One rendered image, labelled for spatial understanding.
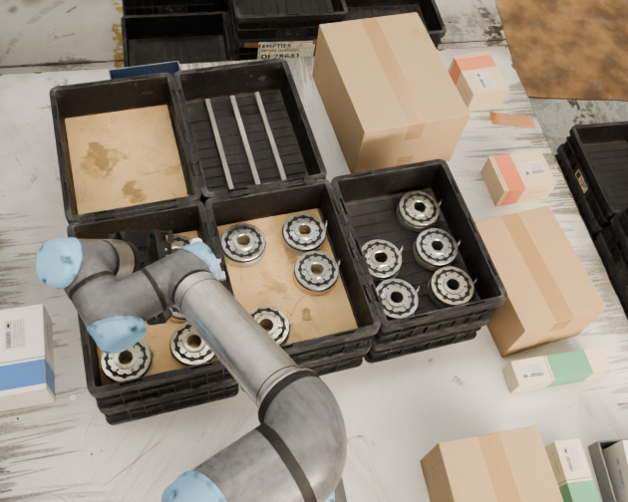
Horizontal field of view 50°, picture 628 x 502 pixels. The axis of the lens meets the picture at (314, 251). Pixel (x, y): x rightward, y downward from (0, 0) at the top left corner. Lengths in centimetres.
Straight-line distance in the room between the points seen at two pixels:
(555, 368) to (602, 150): 134
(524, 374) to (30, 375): 110
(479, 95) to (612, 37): 179
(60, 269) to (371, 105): 102
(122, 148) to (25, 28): 169
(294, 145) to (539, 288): 71
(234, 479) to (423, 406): 92
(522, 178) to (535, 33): 179
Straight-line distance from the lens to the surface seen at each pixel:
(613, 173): 283
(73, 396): 163
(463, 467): 146
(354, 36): 199
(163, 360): 149
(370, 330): 143
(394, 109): 182
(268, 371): 88
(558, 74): 350
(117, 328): 104
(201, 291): 101
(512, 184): 193
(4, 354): 161
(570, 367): 174
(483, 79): 217
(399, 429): 161
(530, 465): 151
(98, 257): 110
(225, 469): 79
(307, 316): 153
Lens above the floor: 221
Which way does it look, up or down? 59 degrees down
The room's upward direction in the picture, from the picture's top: 12 degrees clockwise
